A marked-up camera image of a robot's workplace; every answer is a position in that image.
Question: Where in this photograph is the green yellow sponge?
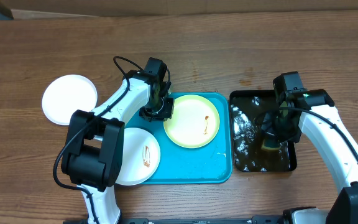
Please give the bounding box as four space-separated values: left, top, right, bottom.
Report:
261 138 281 151

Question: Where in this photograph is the yellow-green plate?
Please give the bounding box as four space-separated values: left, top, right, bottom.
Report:
163 95 220 149

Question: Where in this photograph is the pink-white plate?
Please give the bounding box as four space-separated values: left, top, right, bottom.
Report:
42 74 98 126

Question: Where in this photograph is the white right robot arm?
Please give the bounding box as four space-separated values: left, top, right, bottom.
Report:
254 72 358 224

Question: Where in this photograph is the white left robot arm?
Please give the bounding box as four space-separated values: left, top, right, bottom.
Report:
53 57 174 223

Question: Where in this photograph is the black water tray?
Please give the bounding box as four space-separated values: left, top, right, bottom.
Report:
229 90 297 172

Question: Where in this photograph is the white plate with ketchup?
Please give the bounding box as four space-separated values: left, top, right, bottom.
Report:
116 128 161 186

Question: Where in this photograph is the cardboard board at back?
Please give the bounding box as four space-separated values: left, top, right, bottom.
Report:
2 0 358 16

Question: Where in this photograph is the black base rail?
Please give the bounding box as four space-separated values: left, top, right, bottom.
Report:
63 215 287 224

